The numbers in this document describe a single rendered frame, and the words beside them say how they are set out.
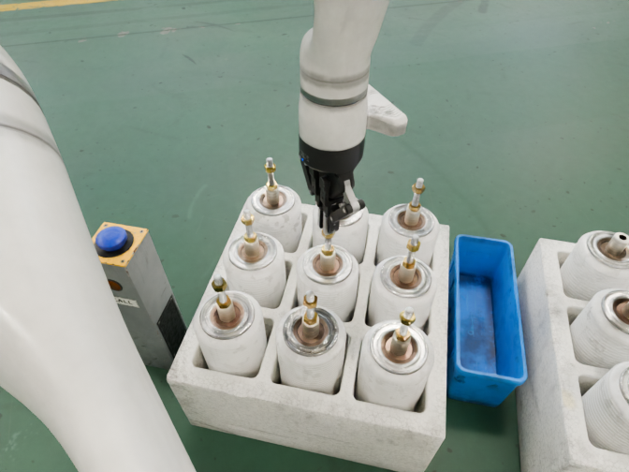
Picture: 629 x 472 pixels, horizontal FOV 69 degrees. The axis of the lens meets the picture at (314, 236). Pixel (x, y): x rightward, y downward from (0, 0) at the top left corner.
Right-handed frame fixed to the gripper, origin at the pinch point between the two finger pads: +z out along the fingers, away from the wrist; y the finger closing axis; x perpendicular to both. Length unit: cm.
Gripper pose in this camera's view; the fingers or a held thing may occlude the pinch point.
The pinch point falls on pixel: (328, 218)
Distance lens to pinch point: 61.5
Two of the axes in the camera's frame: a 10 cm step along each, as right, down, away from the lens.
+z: -0.1, 6.7, 7.4
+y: 4.7, 6.5, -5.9
